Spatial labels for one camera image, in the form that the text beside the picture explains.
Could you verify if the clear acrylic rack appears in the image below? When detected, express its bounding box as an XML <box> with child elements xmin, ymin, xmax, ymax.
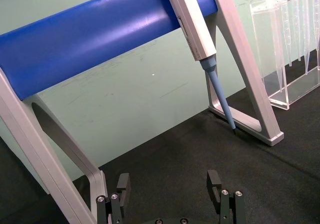
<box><xmin>249</xmin><ymin>0</ymin><xmax>320</xmax><ymax>110</ymax></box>

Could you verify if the grey stand with blue bar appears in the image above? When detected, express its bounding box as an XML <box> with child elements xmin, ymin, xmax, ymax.
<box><xmin>0</xmin><ymin>0</ymin><xmax>285</xmax><ymax>224</ymax></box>

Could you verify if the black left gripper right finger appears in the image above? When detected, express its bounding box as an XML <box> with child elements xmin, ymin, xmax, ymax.
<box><xmin>206</xmin><ymin>169</ymin><xmax>247</xmax><ymax>224</ymax></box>

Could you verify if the slim clear plastic pipette tip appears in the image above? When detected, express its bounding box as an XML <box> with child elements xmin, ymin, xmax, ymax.
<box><xmin>315</xmin><ymin>0</ymin><xmax>320</xmax><ymax>71</ymax></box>
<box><xmin>296</xmin><ymin>0</ymin><xmax>305</xmax><ymax>62</ymax></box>
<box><xmin>302</xmin><ymin>0</ymin><xmax>313</xmax><ymax>75</ymax></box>
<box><xmin>285</xmin><ymin>0</ymin><xmax>294</xmax><ymax>67</ymax></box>

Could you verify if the black table cloth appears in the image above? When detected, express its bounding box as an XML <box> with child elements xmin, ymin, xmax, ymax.
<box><xmin>0</xmin><ymin>50</ymin><xmax>320</xmax><ymax>224</ymax></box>

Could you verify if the large clear plastic pipette tip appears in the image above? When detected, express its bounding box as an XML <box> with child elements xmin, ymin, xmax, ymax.
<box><xmin>264</xmin><ymin>0</ymin><xmax>291</xmax><ymax>93</ymax></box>

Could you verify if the white pipette with blue shaft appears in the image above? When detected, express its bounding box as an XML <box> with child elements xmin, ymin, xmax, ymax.
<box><xmin>162</xmin><ymin>0</ymin><xmax>237</xmax><ymax>136</ymax></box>

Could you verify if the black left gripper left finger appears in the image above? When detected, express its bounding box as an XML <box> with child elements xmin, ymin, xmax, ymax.
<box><xmin>95</xmin><ymin>172</ymin><xmax>132</xmax><ymax>224</ymax></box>

